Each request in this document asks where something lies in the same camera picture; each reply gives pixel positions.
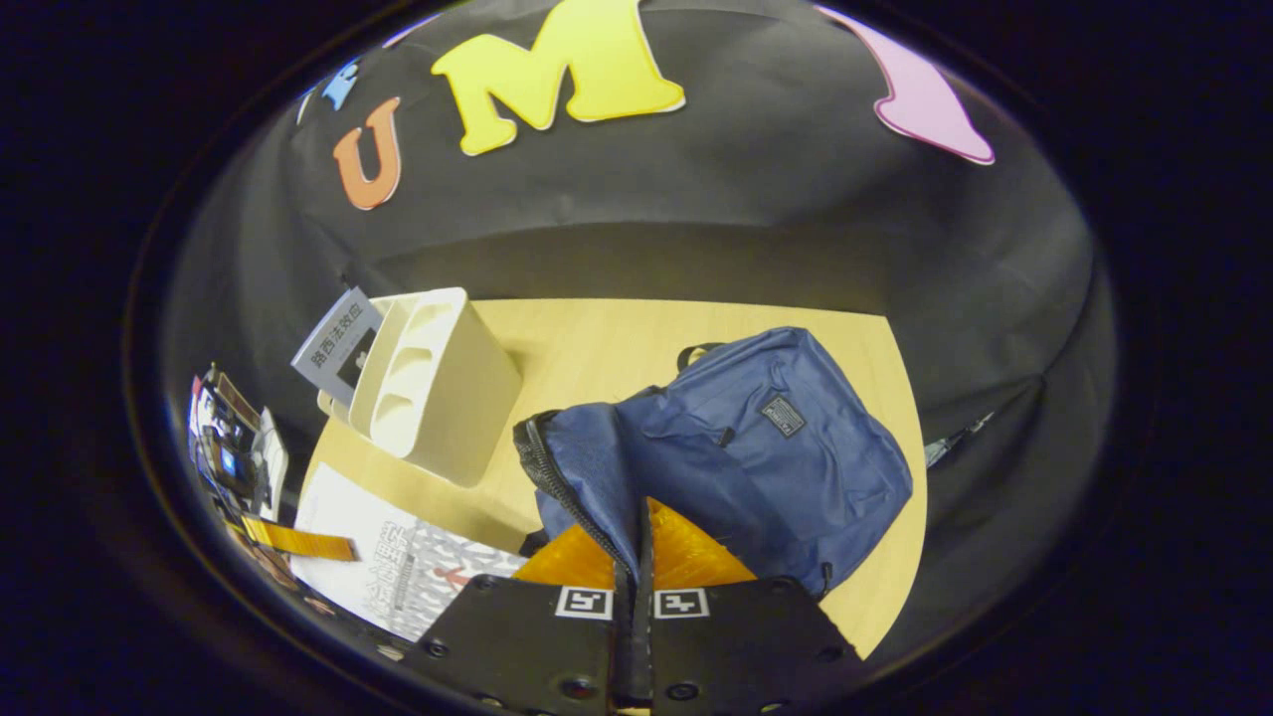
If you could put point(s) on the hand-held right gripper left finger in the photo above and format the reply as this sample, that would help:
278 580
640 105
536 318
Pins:
527 646

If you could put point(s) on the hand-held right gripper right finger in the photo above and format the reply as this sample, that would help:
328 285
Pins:
746 646

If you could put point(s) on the blue schoolbag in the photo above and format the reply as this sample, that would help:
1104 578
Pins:
746 447

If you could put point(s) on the white plastic bookshelf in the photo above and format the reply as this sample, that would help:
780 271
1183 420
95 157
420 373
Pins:
457 408

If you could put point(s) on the white flat object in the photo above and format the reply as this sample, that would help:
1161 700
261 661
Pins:
272 462

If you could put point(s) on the white cover book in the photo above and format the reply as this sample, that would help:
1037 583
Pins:
398 557

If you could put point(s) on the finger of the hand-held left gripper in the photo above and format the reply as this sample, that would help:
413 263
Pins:
298 541

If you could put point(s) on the blue-grey cover book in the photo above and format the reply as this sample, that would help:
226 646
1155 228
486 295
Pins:
333 343

